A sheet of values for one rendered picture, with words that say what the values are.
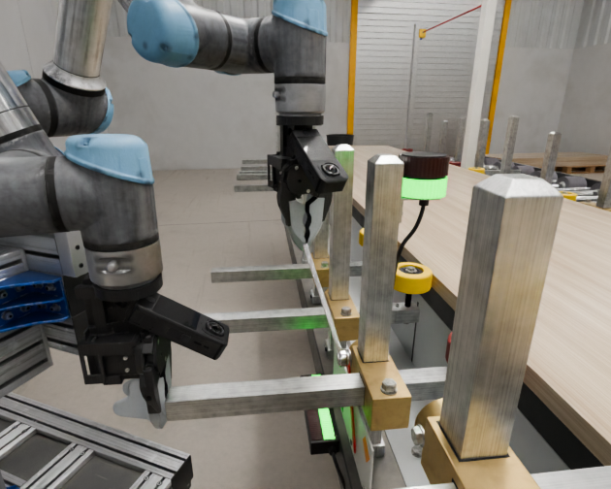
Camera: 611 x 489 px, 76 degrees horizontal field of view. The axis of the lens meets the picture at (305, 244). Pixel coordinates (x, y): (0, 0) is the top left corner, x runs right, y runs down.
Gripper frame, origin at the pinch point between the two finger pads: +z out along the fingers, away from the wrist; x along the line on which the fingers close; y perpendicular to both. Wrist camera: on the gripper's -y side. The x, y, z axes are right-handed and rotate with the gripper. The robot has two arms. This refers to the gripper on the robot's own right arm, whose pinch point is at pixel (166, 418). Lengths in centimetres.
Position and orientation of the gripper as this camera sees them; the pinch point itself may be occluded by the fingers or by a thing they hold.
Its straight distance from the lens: 58.4
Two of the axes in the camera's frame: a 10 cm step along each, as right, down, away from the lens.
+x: 1.1, 3.3, -9.4
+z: -0.1, 9.4, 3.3
